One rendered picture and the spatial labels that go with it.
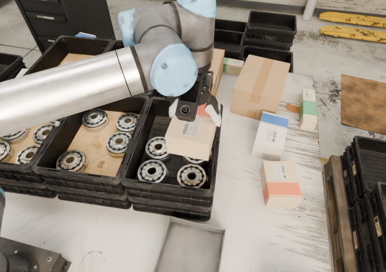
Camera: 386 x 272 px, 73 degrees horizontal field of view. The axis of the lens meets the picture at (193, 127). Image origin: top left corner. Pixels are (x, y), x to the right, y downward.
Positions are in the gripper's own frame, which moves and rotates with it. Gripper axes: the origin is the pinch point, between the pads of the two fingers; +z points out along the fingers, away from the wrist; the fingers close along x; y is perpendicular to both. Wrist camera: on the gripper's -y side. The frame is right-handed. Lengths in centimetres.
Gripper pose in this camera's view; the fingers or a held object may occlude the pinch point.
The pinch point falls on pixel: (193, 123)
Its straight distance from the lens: 74.3
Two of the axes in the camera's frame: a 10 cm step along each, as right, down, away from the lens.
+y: 2.4, -7.3, 6.4
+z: 0.0, 6.6, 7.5
